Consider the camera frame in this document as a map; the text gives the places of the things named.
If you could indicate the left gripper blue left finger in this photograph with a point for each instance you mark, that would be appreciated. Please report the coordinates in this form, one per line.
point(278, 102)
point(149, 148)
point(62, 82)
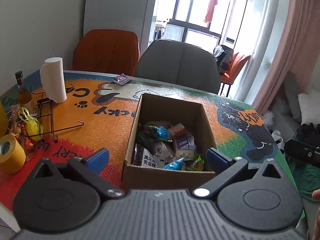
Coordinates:
point(97, 161)

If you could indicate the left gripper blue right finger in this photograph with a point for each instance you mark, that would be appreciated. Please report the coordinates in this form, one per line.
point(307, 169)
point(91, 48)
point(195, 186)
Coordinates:
point(217, 161)

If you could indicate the green packaged bread snack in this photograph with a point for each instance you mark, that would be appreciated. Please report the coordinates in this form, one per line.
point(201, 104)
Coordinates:
point(197, 164)

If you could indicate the white purple snack packet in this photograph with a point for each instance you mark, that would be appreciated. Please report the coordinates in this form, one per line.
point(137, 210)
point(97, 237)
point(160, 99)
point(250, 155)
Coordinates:
point(184, 142)

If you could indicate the blue green snack bag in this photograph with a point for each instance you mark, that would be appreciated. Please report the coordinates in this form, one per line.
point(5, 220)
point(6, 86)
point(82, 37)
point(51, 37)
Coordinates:
point(177, 165)

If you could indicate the black white snack packet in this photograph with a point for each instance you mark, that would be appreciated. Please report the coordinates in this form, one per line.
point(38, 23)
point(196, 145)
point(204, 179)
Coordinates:
point(142, 157)

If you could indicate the colourful cat table mat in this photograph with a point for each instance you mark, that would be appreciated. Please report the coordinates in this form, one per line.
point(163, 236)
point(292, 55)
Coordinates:
point(99, 113)

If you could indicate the white plastic bags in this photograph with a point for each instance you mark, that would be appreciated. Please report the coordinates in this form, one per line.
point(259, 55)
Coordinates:
point(268, 118)

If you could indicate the yellow plastic bag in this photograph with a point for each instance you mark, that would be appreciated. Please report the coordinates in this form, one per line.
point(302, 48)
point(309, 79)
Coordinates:
point(34, 130)

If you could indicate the brown cardboard box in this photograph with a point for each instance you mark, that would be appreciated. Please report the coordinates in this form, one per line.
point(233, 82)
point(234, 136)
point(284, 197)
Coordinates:
point(170, 139)

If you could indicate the yellow tape roll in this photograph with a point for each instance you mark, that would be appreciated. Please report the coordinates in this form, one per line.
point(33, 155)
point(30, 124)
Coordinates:
point(12, 156)

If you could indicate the small blue tissue pack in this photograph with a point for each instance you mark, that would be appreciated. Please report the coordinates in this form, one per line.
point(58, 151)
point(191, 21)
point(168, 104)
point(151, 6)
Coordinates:
point(121, 79)

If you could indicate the black clothes on floor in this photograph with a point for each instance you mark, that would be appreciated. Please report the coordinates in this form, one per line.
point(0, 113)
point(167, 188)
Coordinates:
point(309, 134)

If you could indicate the dark glass bottle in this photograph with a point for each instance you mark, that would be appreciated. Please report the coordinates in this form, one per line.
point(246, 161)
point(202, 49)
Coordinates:
point(24, 96)

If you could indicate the white paper roll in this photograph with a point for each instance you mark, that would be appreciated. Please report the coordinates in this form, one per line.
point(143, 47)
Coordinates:
point(52, 79)

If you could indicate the yellow oil bottle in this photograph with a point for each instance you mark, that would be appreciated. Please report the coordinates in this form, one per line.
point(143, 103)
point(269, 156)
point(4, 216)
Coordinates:
point(4, 122)

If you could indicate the orange chair near window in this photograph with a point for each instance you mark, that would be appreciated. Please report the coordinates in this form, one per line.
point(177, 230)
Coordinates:
point(230, 76)

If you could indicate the black backpack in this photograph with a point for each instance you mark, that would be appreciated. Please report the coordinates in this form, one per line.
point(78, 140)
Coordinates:
point(224, 58)

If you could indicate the grey upholstered chair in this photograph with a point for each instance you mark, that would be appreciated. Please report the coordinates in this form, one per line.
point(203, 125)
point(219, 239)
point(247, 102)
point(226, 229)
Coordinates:
point(181, 64)

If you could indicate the pink curtain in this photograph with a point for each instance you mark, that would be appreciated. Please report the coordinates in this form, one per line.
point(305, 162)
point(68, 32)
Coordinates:
point(297, 52)

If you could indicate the white leaning board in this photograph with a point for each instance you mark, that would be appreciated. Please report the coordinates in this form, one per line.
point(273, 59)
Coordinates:
point(127, 15)

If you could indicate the red hanging garment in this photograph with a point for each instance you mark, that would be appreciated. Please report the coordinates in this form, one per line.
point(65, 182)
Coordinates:
point(209, 15)

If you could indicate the black wire rack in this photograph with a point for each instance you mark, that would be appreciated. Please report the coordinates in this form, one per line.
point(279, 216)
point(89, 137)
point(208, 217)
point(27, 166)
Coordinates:
point(39, 116)

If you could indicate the orange chair by wall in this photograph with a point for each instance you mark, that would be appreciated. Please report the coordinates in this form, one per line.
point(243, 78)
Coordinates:
point(107, 51)

